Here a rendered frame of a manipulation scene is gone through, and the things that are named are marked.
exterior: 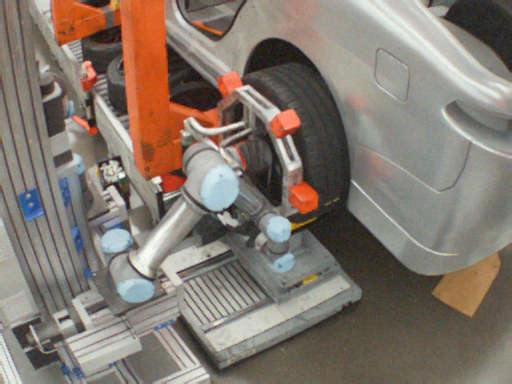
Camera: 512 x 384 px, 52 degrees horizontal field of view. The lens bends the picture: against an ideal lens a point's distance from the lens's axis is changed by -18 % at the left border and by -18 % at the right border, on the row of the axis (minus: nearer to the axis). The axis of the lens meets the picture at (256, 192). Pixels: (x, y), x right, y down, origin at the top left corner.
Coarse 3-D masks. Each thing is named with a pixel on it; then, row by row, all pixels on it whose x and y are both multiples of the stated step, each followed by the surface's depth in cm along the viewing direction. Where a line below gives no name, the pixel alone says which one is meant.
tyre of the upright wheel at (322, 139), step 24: (264, 72) 249; (288, 72) 244; (312, 72) 245; (288, 96) 233; (312, 96) 235; (312, 120) 232; (336, 120) 235; (312, 144) 230; (336, 144) 235; (312, 168) 233; (336, 168) 237; (336, 192) 245; (288, 216) 265; (312, 216) 250
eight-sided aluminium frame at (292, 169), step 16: (240, 96) 244; (256, 96) 241; (224, 112) 265; (256, 112) 237; (272, 112) 232; (288, 144) 233; (288, 160) 232; (288, 176) 233; (256, 192) 274; (288, 192) 238; (272, 208) 267; (288, 208) 243
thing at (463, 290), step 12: (480, 264) 318; (492, 264) 318; (444, 276) 313; (456, 276) 313; (468, 276) 312; (480, 276) 311; (492, 276) 310; (444, 288) 306; (456, 288) 306; (468, 288) 305; (480, 288) 305; (444, 300) 300; (456, 300) 299; (468, 300) 299; (480, 300) 298; (468, 312) 292
